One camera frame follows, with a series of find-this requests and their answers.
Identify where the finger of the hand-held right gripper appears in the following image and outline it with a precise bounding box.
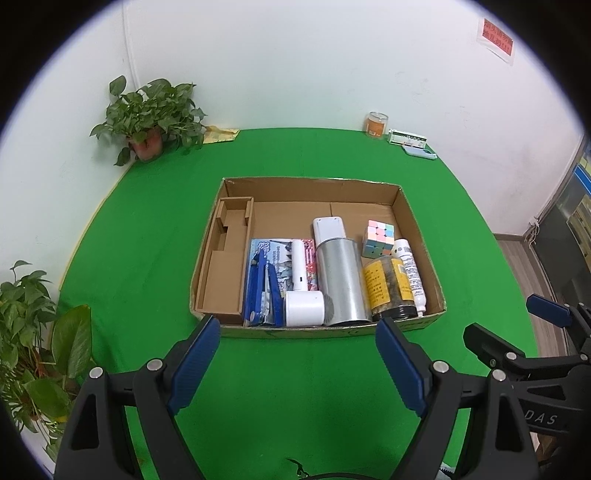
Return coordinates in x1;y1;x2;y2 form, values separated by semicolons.
463;323;532;370
526;294;591;337

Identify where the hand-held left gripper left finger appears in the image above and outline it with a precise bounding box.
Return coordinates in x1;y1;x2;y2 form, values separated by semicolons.
60;315;221;480

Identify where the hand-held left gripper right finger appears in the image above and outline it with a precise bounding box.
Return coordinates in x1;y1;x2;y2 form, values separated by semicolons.
375;316;541;480

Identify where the yellow label jar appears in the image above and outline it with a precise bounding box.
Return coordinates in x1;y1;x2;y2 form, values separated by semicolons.
362;256;419;322

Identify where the small cardboard tray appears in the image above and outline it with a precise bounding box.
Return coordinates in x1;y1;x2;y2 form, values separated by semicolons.
195;197;256;313

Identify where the blue stapler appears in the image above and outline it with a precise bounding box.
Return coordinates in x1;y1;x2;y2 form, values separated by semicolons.
245;249;284;328

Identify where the white spray bottle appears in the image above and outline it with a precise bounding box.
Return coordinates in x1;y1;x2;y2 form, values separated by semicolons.
392;239;428;317

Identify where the silver metal can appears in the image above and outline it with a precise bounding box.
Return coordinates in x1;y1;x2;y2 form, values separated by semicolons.
315;236;374;326

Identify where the white handheld fan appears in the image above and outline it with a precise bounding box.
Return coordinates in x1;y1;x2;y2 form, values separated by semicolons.
283;239;334;328

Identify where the pastel puzzle cube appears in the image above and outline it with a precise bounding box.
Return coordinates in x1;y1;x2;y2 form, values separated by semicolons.
361;220;397;259

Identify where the colourful cartoon game box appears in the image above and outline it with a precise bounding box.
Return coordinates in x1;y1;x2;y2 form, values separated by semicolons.
244;237;319;324

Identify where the white remote control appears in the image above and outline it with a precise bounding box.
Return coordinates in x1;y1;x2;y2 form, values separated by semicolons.
312;216;346;241

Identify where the large cardboard box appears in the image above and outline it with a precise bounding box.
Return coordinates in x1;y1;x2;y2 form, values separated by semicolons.
189;176;448;340

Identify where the dark cabinet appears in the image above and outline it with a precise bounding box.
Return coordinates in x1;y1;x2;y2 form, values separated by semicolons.
531;138;591;324

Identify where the large leafy potted plant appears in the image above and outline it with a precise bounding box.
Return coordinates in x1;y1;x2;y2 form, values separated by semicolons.
0;260;95;462

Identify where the green tablecloth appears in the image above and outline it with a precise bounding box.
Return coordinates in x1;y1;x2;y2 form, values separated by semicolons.
59;127;541;480

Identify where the light blue phone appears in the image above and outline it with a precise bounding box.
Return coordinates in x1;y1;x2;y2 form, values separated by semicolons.
403;143;437;160

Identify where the white and green small box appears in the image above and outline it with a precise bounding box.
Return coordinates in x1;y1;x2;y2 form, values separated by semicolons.
387;129;428;147

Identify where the yellow paper packet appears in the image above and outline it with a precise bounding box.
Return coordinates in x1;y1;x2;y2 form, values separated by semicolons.
204;126;241;145

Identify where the small orange jar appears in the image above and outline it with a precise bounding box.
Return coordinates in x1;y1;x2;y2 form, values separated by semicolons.
366;112;389;139

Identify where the small potted plant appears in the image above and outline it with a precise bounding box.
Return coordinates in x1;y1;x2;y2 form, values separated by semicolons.
90;75;208;166

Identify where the red wall sign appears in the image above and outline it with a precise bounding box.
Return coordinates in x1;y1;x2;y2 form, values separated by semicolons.
477;17;517;66

